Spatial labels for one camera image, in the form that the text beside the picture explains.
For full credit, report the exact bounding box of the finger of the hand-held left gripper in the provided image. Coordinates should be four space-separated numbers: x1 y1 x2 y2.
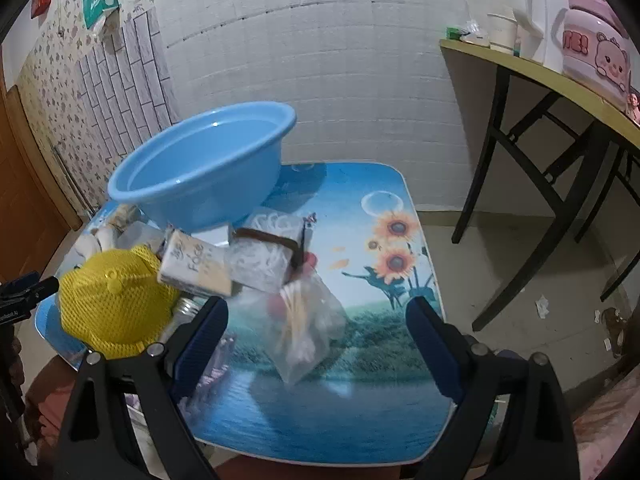
0 276 60 311
0 271 42 295

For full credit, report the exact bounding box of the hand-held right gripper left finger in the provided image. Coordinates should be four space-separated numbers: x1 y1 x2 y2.
52 296 231 480

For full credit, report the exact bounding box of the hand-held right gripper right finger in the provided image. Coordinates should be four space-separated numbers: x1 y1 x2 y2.
405 296 583 480

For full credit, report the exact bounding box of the beige plush toy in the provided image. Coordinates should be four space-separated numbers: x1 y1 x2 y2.
75 205 146 262

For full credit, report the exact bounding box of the yellow mesh cover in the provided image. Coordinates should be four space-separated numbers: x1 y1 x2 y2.
58 245 182 360

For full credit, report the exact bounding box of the beige tissue packet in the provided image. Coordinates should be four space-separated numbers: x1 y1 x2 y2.
157 230 235 298

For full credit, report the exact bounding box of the clear packet of white strands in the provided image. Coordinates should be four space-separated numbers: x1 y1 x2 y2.
225 211 307 293

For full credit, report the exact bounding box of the clear plastic container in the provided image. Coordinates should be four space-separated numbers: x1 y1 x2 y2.
117 222 173 257

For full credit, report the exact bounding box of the light blue plastic basin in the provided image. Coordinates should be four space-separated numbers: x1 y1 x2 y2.
107 101 297 233

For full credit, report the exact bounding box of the brown wooden door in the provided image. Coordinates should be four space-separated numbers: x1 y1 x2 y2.
0 45 83 281

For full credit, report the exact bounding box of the clear bag of cotton swabs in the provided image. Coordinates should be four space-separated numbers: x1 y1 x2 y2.
267 275 347 386

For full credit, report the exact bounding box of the brown hair band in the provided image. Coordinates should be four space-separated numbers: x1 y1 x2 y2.
234 228 304 267

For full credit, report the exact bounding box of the pink cloth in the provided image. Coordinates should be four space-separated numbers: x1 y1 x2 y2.
570 365 640 480

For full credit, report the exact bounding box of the yellow-green table with black legs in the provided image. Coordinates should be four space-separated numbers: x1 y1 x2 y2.
440 37 640 331

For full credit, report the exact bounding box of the crumpled white packet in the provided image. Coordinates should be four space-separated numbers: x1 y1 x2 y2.
460 19 491 44

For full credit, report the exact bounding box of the white paper cup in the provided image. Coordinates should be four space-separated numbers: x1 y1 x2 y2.
487 12 518 53

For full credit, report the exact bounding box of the pink cartoon bottle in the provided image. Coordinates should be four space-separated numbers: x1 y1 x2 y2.
546 0 633 106

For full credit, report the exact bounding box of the white electric kettle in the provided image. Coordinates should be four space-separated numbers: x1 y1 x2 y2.
520 0 576 73

